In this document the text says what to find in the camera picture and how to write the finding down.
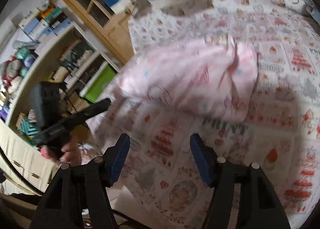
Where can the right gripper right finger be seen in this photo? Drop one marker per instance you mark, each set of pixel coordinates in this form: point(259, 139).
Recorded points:
point(240, 192)

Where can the wooden glass pane door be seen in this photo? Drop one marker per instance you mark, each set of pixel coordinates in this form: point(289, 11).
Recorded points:
point(111, 28)

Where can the green storage bin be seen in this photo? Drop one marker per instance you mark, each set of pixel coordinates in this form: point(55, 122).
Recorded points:
point(98, 83)

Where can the stack of shoe boxes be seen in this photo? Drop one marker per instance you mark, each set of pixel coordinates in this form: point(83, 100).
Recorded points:
point(38, 25)

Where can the white shelving unit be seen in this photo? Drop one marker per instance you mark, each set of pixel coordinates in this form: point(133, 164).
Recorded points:
point(21, 162)

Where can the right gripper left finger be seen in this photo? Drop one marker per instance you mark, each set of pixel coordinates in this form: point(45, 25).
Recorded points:
point(74, 189)

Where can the pink cartoon print pants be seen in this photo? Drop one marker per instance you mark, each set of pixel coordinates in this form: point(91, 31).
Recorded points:
point(211, 77)

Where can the cartoon print bed sheet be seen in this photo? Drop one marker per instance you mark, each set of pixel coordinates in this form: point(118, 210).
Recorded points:
point(162, 186)

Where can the person left hand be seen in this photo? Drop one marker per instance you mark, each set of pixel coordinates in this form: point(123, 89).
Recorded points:
point(71, 153)

